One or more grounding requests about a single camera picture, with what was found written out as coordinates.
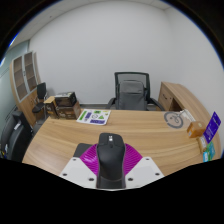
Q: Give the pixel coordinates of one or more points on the grey backpack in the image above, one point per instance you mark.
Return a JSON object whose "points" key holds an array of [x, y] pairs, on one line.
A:
{"points": [[131, 95]]}

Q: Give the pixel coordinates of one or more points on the green packet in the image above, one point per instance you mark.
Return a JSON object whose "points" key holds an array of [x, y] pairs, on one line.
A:
{"points": [[211, 151]]}

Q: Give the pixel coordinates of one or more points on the black computer mouse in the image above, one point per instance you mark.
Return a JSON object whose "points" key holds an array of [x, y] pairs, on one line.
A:
{"points": [[110, 160]]}

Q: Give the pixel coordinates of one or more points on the white printed paper sheet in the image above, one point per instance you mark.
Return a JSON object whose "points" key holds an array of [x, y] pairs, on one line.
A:
{"points": [[188, 115]]}

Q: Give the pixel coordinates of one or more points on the large black swivel chair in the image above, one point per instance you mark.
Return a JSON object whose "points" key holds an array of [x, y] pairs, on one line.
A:
{"points": [[15, 133]]}

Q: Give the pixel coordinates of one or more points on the wooden side desk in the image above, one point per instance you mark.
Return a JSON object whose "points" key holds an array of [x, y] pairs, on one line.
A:
{"points": [[180, 95]]}

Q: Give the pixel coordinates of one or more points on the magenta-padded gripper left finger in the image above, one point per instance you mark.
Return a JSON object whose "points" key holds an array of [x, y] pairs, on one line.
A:
{"points": [[87, 160]]}

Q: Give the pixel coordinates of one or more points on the purple retail package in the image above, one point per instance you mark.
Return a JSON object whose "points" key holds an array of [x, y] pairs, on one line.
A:
{"points": [[212, 128]]}

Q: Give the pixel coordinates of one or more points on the small black visitor chair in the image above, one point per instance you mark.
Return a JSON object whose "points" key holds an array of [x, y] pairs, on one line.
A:
{"points": [[40, 91]]}

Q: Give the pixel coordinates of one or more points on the dark grey mouse pad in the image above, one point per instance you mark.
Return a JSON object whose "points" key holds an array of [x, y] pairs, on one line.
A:
{"points": [[81, 149]]}

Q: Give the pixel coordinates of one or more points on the small blue white packet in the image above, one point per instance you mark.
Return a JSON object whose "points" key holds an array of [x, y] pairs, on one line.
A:
{"points": [[205, 157]]}

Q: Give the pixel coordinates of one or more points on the black mesh office chair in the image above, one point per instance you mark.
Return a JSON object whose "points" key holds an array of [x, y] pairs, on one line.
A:
{"points": [[131, 76]]}

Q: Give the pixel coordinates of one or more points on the white green blue leaflet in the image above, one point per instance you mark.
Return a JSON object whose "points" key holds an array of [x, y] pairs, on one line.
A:
{"points": [[94, 117]]}

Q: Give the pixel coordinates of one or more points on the wooden shelf unit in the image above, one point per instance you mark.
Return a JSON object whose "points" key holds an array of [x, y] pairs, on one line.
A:
{"points": [[25, 80]]}

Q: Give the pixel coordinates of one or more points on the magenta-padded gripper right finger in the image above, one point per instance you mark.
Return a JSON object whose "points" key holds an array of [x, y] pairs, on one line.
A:
{"points": [[133, 160]]}

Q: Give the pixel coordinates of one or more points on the black carton box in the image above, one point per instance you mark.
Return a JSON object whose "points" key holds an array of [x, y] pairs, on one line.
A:
{"points": [[66, 99]]}

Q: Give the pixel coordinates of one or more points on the large brown carton box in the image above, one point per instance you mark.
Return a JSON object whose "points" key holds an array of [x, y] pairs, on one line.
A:
{"points": [[69, 112]]}

